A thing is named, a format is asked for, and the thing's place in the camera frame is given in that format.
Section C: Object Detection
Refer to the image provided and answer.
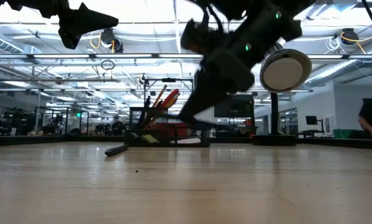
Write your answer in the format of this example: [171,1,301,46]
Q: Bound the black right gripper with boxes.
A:
[177,17,259,125]

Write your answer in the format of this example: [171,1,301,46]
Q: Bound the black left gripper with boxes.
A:
[0,0,119,50]

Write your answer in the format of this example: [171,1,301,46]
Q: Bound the red grey scissors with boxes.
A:
[159,88,181,110]

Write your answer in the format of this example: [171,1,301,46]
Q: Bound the orange pencil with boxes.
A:
[144,84,169,128]
[145,96,178,131]

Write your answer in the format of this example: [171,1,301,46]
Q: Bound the black mesh desk organizer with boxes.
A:
[124,106,211,148]

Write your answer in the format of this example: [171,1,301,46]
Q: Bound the black pen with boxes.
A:
[104,144,129,157]
[137,95,152,128]

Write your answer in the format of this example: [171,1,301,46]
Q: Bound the black background screen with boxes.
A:
[213,94,256,119]

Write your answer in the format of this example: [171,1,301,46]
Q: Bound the green storage bin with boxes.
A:
[333,128,361,139]

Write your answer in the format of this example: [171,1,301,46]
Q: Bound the black ceiling cable reel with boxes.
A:
[340,27,360,46]
[99,27,124,54]

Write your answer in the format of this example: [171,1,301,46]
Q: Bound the black background workstation frame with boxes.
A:
[35,105,90,136]

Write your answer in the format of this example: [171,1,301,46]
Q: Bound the black aluminium frame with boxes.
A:
[0,134,372,151]

